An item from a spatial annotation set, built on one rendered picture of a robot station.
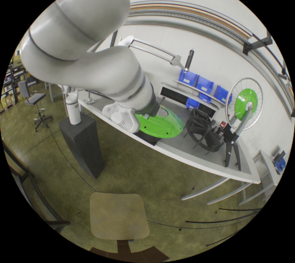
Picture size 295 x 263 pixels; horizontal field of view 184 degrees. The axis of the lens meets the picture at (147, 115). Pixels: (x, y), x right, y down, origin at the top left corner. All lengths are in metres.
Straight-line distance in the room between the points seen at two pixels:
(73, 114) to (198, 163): 0.86
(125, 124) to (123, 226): 0.64
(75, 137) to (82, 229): 1.16
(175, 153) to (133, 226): 0.56
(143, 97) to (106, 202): 0.66
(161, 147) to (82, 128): 0.55
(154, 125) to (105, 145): 1.33
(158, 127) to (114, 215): 0.61
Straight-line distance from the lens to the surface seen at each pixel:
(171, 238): 1.54
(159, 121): 0.42
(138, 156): 1.56
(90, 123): 0.73
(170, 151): 0.55
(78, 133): 0.68
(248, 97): 0.94
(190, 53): 0.79
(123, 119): 0.17
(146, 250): 0.67
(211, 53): 1.43
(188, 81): 1.12
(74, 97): 0.65
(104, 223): 0.71
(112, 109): 0.19
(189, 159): 0.58
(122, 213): 0.69
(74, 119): 0.71
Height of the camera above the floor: 1.31
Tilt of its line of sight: 31 degrees down
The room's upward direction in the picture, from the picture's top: 17 degrees clockwise
